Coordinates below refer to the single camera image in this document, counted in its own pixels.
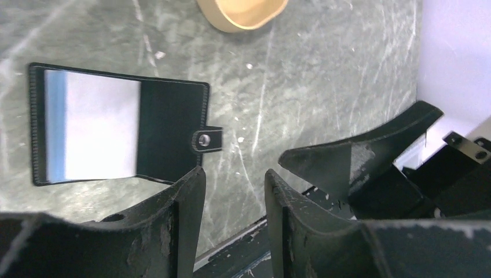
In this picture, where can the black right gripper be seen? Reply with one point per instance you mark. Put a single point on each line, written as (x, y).
(454, 182)

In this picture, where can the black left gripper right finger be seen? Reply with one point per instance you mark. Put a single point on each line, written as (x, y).
(309, 241)

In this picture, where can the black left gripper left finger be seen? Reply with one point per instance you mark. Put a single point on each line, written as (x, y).
(154, 238)

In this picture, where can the black leather card holder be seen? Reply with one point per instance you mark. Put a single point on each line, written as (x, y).
(92, 125)

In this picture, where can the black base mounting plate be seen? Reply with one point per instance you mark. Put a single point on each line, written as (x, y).
(246, 254)

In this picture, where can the beige oval plastic tray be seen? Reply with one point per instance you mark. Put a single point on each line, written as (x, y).
(232, 16)

